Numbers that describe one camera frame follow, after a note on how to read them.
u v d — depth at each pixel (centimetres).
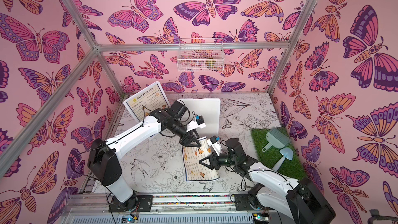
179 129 67
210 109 80
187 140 66
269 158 85
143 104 86
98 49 94
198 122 67
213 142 72
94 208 73
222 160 70
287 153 86
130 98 80
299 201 40
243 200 74
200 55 96
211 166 70
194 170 78
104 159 43
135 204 67
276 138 92
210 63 95
